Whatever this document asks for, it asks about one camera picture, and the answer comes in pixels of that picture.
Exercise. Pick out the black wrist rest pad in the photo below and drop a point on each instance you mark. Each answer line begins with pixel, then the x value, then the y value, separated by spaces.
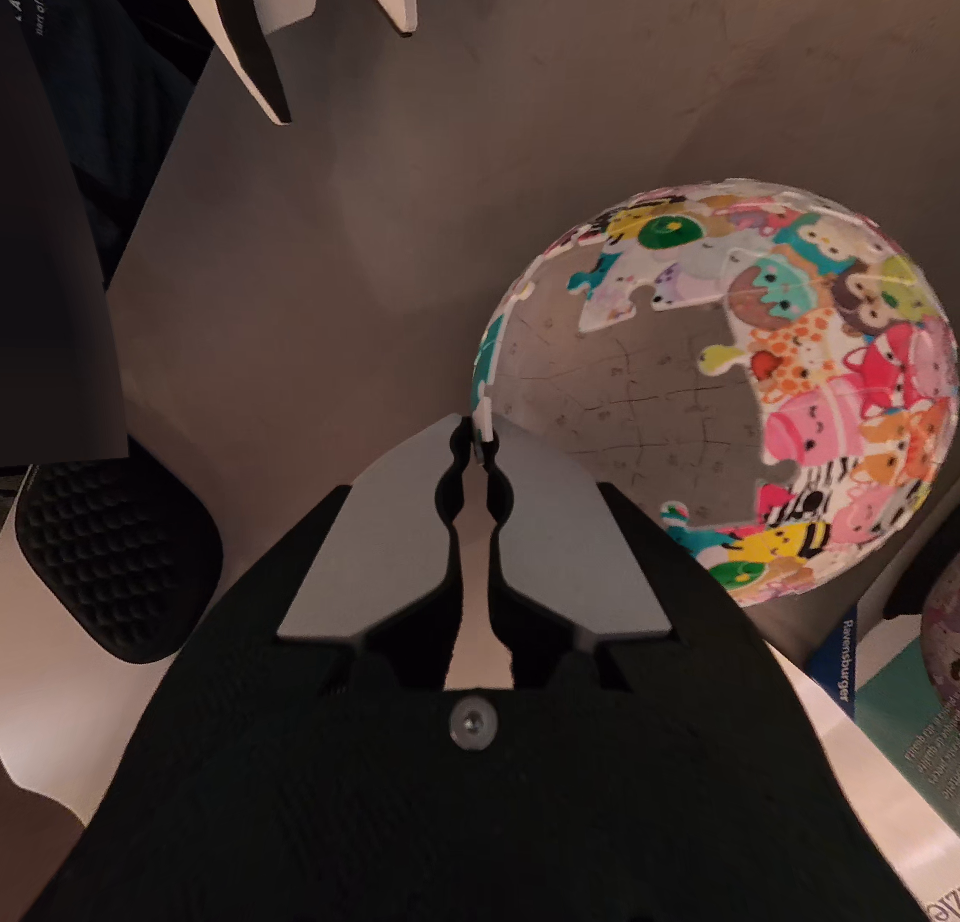
pixel 112 554

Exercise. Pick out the white paper leaflet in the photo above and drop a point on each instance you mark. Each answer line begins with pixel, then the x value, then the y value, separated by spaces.
pixel 862 772

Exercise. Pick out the person's dark blue shirt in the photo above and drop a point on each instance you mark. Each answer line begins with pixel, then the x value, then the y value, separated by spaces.
pixel 127 111

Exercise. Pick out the colourful puzzle ball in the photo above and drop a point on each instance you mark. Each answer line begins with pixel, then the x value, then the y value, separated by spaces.
pixel 787 299

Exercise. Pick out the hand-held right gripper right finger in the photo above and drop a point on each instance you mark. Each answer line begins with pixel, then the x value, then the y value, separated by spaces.
pixel 570 562

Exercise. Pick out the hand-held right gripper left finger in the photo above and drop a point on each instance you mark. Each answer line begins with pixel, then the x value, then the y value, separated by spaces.
pixel 382 554

